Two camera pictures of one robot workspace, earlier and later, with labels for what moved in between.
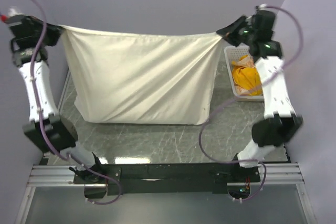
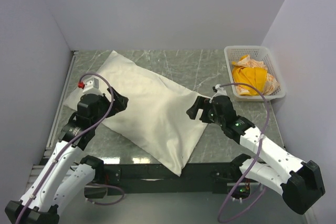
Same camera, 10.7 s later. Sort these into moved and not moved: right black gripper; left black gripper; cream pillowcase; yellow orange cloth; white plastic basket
Moved: right black gripper; cream pillowcase; left black gripper
Not moved: white plastic basket; yellow orange cloth
